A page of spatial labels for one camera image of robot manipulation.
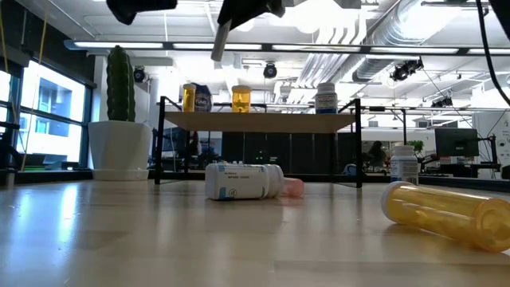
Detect white hexagonal plant pot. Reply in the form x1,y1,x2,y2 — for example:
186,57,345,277
87,120,153,183

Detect small amber bottle white cap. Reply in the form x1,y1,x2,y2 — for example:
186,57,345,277
182,82,198,113

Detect green office plant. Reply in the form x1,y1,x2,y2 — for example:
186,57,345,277
406,139,426,159

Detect black aluminium table frame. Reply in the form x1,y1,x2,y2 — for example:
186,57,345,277
0,121,510,193

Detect large window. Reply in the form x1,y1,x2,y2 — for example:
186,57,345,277
0,59,95,171

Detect wide amber bottle white cap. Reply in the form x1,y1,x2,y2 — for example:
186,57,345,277
231,85,253,114

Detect black ceiling track lights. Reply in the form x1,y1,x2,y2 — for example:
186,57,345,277
430,95,455,109
389,58,425,83

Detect long ceiling light fixture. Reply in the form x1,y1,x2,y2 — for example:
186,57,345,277
63,38,510,56

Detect white medicine bottle wide cap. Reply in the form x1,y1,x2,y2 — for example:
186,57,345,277
314,81,339,115

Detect yellow cable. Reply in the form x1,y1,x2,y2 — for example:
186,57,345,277
19,0,51,171

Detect person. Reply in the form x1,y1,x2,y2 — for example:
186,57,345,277
366,140,390,173

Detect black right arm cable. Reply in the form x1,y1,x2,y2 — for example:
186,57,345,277
476,0,510,107

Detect black computer monitor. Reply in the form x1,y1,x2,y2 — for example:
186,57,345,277
433,127,481,159

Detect long amber bottle white cap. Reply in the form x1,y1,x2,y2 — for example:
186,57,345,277
380,181,510,254

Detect green cactus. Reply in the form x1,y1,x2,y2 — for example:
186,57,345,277
105,45,136,123

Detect wooden shelf black metal frame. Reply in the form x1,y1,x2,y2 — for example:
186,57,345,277
154,95,364,189

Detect large white medicine bottle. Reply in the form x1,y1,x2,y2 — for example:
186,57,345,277
204,162,285,201

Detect blue Tums bottle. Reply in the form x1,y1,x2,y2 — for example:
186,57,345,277
193,82,214,113

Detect small pink item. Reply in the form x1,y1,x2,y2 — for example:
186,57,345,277
280,177,306,199

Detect white medicine bottle blue label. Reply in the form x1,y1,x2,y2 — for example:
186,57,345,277
389,144,419,187

